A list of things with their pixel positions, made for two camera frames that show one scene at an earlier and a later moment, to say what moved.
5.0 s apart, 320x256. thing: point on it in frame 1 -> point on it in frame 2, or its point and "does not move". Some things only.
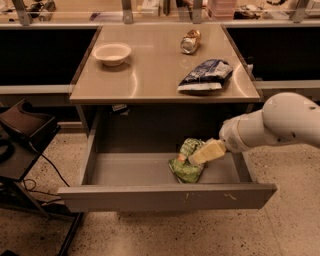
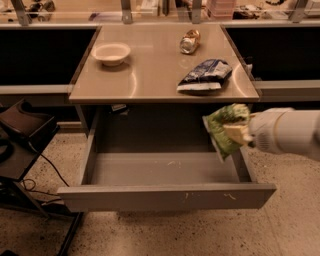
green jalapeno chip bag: x=184 y=171 -> x=217 y=118
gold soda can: x=190 y=41 does not move
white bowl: x=111 y=54 does not move
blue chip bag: x=207 y=77 does not move
